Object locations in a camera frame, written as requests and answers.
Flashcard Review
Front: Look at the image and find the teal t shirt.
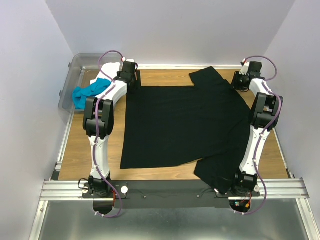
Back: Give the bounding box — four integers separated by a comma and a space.
72, 78, 112, 110

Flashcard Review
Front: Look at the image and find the white t shirt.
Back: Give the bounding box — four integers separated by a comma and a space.
90, 62, 121, 85

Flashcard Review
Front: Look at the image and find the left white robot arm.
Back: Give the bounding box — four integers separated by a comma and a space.
82, 70, 141, 198

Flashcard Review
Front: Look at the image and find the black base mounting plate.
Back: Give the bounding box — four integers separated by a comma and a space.
78, 179, 260, 214

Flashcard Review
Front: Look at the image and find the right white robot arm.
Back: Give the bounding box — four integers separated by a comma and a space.
230, 71, 283, 196

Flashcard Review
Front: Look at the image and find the black t shirt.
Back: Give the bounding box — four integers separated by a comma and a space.
120, 67, 250, 194

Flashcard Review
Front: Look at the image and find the clear plastic storage bin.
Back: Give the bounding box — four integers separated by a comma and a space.
58, 52, 121, 114

